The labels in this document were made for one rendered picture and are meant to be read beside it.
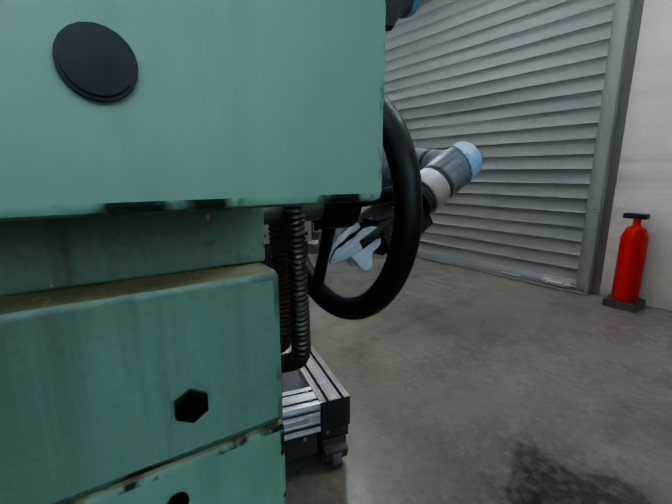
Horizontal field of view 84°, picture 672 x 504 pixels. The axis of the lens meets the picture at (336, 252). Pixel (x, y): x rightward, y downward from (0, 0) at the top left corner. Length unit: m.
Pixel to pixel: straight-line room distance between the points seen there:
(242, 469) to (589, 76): 3.10
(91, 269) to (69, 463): 0.08
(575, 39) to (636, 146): 0.83
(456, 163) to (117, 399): 0.64
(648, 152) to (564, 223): 0.63
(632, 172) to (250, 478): 2.97
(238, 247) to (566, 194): 3.02
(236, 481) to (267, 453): 0.02
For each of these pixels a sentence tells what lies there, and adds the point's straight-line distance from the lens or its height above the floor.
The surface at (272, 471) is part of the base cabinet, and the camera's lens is 0.25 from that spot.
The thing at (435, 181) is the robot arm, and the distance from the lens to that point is 0.68.
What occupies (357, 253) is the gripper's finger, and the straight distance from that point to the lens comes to 0.60.
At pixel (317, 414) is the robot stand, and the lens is 1.12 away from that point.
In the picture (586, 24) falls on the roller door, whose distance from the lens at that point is 3.29.
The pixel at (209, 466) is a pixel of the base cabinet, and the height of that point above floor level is 0.70.
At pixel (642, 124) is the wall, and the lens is 3.09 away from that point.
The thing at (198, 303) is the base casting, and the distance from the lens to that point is 0.19.
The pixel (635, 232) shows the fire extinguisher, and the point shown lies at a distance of 2.92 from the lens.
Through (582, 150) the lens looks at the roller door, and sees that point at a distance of 3.13.
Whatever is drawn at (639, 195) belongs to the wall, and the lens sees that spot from 3.07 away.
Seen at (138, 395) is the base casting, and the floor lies 0.75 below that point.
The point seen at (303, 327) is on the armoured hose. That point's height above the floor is 0.67.
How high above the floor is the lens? 0.85
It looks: 12 degrees down
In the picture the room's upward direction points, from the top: straight up
